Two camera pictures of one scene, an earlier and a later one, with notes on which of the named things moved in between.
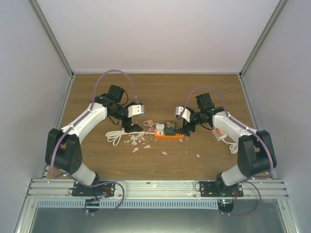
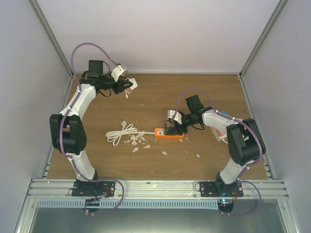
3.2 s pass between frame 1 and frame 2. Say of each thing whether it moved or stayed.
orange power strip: stayed
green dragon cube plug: stayed
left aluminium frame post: stayed
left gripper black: moved
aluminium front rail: stayed
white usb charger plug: moved
